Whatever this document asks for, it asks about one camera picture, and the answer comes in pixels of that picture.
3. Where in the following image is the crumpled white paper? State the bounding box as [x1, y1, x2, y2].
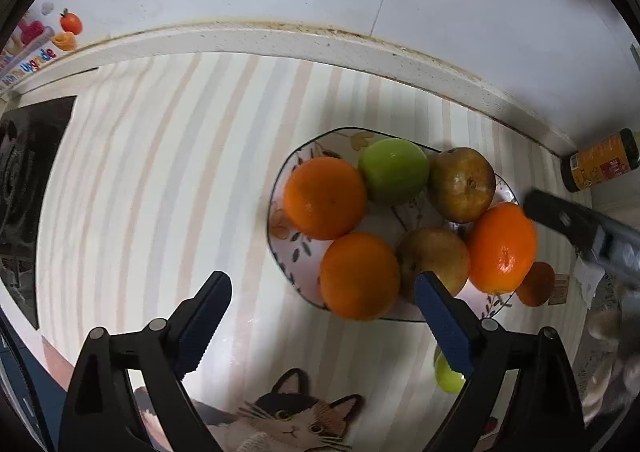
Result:
[572, 257, 605, 308]

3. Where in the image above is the blue kitchen cabinet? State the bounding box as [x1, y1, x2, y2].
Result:
[1, 313, 66, 451]

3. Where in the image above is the green apple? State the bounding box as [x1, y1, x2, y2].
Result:
[358, 138, 430, 206]
[434, 347, 466, 394]

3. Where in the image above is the brownish apple front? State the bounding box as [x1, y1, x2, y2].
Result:
[395, 227, 471, 303]

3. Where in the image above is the white gloved hand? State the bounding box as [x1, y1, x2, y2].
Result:
[582, 280, 639, 426]

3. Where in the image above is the black gas stove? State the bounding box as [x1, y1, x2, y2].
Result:
[0, 96, 76, 329]

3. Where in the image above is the dark soy sauce bottle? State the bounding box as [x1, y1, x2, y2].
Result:
[561, 127, 639, 192]

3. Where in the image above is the small brown coaster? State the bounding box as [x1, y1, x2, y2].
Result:
[548, 273, 570, 306]

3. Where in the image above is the small dark orange fruit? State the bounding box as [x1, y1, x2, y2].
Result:
[516, 261, 555, 307]

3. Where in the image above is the colourful wall sticker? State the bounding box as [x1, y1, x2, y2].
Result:
[0, 0, 84, 93]

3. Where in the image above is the large orange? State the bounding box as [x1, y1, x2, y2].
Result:
[466, 202, 537, 295]

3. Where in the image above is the brownish apple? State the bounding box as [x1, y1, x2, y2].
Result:
[426, 147, 496, 224]
[395, 227, 471, 303]

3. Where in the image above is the striped cat table cloth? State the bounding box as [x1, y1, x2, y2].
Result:
[36, 55, 564, 451]

